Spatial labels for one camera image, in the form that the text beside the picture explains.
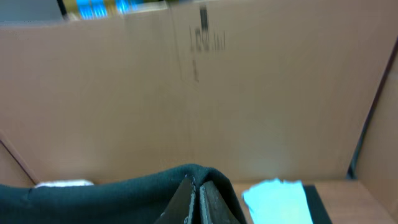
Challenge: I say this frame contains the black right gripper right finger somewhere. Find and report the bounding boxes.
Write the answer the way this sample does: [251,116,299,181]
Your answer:
[200,181,239,224]

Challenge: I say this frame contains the black t-shirt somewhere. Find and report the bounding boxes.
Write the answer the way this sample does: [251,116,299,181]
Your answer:
[1,164,246,223]

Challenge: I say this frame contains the folded beige pants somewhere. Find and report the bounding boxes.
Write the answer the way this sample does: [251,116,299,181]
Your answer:
[35,179,94,188]

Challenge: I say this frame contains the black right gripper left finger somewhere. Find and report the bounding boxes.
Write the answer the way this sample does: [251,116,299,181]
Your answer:
[154,178,196,224]

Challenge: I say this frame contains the light blue printed t-shirt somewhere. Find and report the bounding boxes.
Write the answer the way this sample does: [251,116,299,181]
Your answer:
[242,178,313,224]

